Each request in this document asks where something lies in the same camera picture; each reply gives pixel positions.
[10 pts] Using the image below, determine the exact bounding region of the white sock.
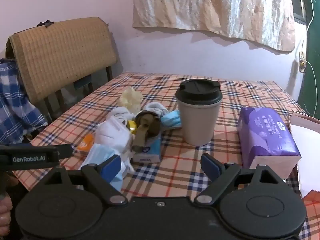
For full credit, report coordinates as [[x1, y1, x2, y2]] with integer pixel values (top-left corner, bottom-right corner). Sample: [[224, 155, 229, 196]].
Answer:
[[142, 102, 170, 117]]

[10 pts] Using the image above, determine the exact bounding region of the green door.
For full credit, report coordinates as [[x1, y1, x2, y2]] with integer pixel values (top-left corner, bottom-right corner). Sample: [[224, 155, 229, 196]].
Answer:
[[297, 0, 320, 120]]

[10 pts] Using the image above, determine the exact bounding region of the light blue face mask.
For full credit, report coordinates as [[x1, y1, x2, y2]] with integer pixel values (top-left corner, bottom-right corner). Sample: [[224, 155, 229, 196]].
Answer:
[[79, 144, 125, 191]]

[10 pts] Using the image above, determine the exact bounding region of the wall socket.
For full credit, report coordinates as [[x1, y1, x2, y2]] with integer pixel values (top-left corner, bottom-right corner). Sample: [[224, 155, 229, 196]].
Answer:
[[299, 51, 307, 74]]

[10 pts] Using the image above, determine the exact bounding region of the orange packet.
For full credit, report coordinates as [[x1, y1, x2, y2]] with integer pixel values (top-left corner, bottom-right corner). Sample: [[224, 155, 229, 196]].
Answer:
[[78, 134, 95, 153]]

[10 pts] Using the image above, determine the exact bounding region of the person's left hand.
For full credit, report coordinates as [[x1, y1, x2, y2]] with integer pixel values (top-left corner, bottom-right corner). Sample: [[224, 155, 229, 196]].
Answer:
[[0, 197, 13, 239]]

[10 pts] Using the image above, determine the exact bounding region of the tan woven mat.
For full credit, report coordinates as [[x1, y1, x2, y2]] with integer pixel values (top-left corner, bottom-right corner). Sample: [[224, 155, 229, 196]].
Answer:
[[5, 17, 118, 103]]

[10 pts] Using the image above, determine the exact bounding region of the white cable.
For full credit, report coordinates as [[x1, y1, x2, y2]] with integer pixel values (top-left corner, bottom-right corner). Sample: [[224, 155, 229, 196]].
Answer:
[[301, 0, 316, 117]]

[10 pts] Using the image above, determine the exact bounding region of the cream plastic bag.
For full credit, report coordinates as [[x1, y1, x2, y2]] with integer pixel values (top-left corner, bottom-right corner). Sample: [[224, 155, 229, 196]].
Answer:
[[119, 87, 143, 113]]

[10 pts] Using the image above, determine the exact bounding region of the plaid blanket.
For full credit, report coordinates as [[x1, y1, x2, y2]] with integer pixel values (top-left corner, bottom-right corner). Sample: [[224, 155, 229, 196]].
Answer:
[[12, 72, 320, 240]]

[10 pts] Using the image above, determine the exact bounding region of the beige cup with black lid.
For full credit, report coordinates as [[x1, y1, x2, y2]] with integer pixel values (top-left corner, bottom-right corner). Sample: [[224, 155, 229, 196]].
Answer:
[[175, 79, 223, 146]]

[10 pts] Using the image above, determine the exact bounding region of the beige satin wall cloth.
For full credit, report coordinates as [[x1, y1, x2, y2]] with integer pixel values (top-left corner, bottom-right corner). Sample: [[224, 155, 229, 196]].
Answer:
[[132, 0, 296, 53]]

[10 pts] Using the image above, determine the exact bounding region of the wooden chair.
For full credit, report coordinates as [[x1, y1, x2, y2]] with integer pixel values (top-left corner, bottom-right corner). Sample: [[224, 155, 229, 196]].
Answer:
[[44, 22, 114, 124]]

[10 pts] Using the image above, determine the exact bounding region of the dark window frame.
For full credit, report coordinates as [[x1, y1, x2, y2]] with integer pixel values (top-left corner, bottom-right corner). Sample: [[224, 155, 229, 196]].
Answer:
[[291, 0, 307, 25]]

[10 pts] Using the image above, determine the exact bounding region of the blue plaid cloth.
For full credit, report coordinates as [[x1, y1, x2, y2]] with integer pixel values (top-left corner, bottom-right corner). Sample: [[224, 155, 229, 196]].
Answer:
[[0, 59, 48, 144]]

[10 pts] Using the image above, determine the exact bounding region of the small blue tissue pack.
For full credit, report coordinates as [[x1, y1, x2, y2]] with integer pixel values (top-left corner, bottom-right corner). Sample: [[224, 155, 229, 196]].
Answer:
[[132, 137, 162, 164]]

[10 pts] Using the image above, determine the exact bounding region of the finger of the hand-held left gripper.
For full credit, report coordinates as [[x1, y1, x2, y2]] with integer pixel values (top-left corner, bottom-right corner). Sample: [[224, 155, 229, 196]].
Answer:
[[58, 144, 74, 159]]

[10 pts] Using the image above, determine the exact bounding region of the purple tissue pack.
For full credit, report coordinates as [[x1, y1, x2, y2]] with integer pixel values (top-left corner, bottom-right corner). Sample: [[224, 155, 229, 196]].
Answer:
[[236, 106, 302, 178]]

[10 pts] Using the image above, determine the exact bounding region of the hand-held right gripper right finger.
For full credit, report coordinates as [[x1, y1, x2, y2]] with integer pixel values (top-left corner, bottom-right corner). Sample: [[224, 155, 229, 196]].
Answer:
[[194, 153, 283, 205]]

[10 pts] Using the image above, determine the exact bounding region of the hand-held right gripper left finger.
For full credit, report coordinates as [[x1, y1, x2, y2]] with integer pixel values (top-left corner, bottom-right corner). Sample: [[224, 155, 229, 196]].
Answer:
[[42, 154, 128, 205]]

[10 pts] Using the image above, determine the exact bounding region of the yellow tape roll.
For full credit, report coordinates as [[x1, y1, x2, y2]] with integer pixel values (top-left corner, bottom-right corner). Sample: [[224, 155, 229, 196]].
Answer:
[[126, 120, 138, 134]]

